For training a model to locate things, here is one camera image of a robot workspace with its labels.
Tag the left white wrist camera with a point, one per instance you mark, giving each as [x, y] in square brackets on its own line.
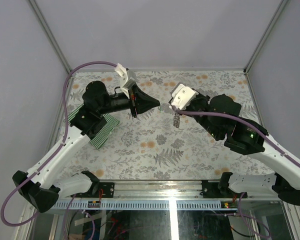
[127, 79]

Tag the left aluminium frame post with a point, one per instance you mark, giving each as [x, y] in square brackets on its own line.
[49, 34]

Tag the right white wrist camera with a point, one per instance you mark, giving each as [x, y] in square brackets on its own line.
[181, 97]

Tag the metal key ring disc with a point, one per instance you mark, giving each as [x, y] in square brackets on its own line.
[176, 119]

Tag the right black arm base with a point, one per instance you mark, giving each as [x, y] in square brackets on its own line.
[217, 189]

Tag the green striped cloth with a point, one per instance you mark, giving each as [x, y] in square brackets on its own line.
[101, 137]

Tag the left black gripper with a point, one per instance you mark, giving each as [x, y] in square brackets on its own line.
[143, 102]

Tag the aluminium front rail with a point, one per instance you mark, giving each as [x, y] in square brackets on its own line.
[190, 189]

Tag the right aluminium frame post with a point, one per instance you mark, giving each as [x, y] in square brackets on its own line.
[272, 23]

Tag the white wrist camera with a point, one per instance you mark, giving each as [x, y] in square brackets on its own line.
[127, 79]
[181, 97]

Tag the aluminium frame post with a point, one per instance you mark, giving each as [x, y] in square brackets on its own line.
[49, 34]
[272, 23]

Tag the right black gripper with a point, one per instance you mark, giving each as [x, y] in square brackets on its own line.
[206, 98]

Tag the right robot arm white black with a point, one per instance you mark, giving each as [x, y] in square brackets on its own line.
[219, 116]

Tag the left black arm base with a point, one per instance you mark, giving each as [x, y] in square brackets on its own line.
[103, 190]

